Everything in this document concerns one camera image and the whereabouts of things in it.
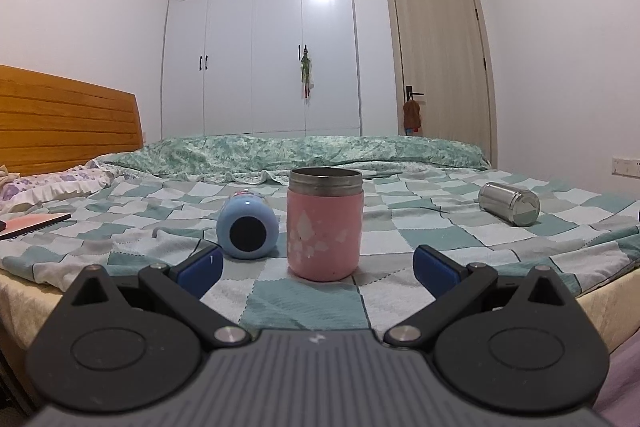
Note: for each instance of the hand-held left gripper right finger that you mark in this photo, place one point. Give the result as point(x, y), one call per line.
point(436, 272)

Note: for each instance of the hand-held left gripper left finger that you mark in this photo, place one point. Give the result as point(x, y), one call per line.
point(199, 271)

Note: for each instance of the blue cup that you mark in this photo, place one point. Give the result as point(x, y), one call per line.
point(246, 234)

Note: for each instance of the stainless steel cup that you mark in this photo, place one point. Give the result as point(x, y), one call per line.
point(505, 202)

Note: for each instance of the pink cup with steel rim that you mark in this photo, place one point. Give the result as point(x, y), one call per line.
point(324, 232)

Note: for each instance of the green checked blanket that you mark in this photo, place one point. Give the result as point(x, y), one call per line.
point(150, 217)

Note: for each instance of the brown hanging bag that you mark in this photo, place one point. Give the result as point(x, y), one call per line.
point(412, 117)

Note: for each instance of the green floral quilt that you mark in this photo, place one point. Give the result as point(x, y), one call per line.
point(310, 154)

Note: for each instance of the purple floral pillow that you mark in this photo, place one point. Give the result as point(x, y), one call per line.
point(55, 184)

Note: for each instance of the pink tablet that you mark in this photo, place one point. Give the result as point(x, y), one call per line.
point(30, 225)

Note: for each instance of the beige bed mattress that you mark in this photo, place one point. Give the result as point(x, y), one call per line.
point(20, 302)

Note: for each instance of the wooden headboard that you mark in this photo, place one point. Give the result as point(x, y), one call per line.
point(65, 127)

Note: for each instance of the beige wooden door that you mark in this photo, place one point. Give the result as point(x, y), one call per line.
point(440, 57)

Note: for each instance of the white wardrobe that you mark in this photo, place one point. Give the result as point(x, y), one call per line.
point(260, 57)

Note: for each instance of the green hanging ornament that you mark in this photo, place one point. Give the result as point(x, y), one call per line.
point(305, 69)

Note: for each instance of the white wall socket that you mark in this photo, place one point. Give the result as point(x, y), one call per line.
point(626, 168)

